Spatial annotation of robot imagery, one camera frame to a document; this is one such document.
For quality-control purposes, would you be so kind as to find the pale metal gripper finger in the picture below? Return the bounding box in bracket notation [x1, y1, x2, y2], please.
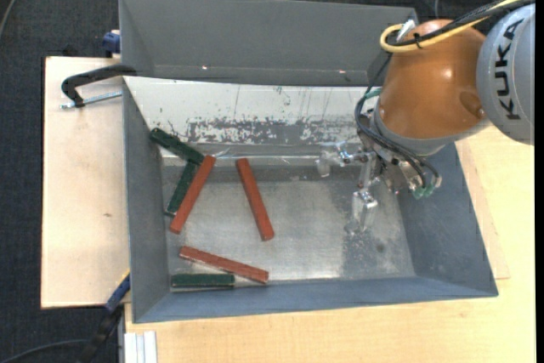
[315, 141, 371, 179]
[343, 178, 380, 235]

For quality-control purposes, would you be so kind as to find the grey metal bin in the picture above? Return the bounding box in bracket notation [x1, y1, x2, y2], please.
[117, 0, 499, 325]

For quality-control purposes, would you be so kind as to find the red-brown flat block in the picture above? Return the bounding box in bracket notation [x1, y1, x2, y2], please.
[235, 157, 276, 243]
[169, 155, 218, 235]
[178, 245, 270, 286]

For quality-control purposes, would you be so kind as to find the dark green flat block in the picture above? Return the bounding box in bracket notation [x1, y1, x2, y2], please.
[149, 127, 207, 167]
[170, 272, 236, 291]
[166, 162, 199, 216]

